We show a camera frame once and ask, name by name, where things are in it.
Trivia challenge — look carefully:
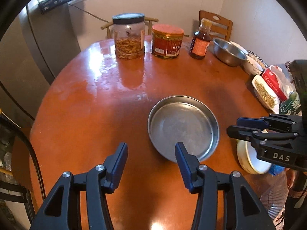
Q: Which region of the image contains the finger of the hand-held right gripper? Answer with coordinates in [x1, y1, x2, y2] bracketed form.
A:
[236, 114, 301, 130]
[227, 125, 301, 160]

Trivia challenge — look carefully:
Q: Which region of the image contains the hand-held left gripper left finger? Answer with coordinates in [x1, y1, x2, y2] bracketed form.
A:
[30, 142, 129, 230]

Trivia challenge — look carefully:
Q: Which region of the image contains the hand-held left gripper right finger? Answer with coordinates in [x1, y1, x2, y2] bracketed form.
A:
[175, 142, 276, 230]

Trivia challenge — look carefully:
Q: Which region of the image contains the cream bowl with handle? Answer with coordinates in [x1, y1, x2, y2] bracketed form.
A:
[237, 139, 272, 175]

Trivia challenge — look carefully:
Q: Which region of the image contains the round steel plate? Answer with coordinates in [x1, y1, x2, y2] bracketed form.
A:
[147, 95, 220, 163]

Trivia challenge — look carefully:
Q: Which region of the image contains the person's right hand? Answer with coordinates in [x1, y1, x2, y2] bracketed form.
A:
[285, 168, 299, 190]

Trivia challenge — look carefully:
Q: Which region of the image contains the white rectangular plate with food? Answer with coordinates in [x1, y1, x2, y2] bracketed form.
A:
[251, 74, 281, 114]

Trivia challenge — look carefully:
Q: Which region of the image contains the patterned clothing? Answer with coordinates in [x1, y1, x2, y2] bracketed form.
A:
[260, 165, 289, 227]

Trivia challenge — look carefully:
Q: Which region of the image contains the white ceramic bowl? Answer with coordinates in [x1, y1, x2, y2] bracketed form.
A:
[241, 55, 264, 75]

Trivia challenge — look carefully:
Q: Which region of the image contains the blue patterned plate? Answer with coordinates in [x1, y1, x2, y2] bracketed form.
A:
[248, 50, 269, 69]

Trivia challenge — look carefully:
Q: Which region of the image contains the steel bowl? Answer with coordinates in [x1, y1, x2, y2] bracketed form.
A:
[212, 38, 247, 67]

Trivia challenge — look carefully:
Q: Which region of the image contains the black curved tube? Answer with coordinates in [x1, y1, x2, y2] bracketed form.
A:
[0, 114, 46, 204]

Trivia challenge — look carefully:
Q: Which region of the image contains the brown sauce bottle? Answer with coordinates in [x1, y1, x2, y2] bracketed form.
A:
[189, 18, 212, 60]

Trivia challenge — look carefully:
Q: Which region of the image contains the red round tin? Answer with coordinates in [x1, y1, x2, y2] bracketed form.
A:
[151, 24, 185, 59]

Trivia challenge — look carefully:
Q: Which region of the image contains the glass jar with black lid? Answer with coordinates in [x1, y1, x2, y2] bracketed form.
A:
[112, 13, 146, 59]

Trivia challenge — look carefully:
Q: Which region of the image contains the grey refrigerator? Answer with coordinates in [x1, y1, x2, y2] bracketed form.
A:
[0, 0, 81, 125]

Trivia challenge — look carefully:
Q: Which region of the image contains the wooden curved-back chair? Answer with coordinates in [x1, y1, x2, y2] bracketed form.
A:
[100, 17, 159, 39]

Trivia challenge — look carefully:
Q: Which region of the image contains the black box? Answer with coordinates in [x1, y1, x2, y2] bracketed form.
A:
[38, 0, 82, 14]

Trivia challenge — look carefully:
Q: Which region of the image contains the wooden chair with handle hole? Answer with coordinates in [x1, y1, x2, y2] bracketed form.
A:
[199, 10, 233, 42]

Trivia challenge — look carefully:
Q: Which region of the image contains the black wall cable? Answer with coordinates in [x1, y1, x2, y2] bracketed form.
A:
[68, 3, 113, 22]

